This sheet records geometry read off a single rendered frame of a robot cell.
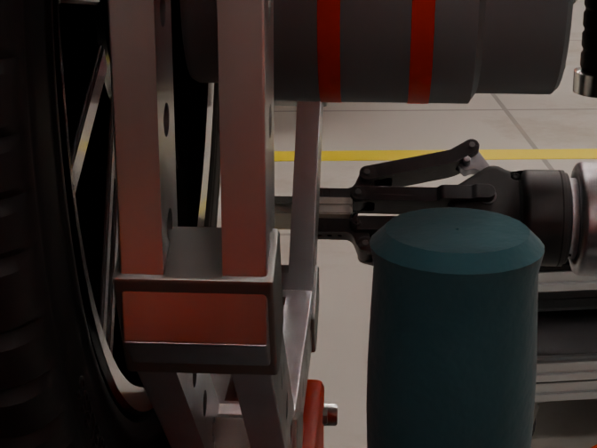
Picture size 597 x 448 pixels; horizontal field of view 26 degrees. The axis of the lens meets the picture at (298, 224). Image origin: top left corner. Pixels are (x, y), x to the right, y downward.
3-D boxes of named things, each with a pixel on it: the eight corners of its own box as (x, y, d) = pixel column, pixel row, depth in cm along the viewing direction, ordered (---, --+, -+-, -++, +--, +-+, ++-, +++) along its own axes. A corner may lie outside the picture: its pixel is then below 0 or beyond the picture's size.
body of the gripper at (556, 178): (564, 288, 102) (446, 285, 103) (560, 193, 106) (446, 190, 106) (578, 246, 95) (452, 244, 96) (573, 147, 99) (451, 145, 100)
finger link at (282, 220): (352, 222, 103) (352, 231, 103) (265, 220, 103) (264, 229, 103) (352, 205, 100) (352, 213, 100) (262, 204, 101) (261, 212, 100)
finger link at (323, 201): (352, 205, 100) (352, 196, 101) (262, 204, 101) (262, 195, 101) (352, 222, 103) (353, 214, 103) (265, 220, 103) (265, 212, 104)
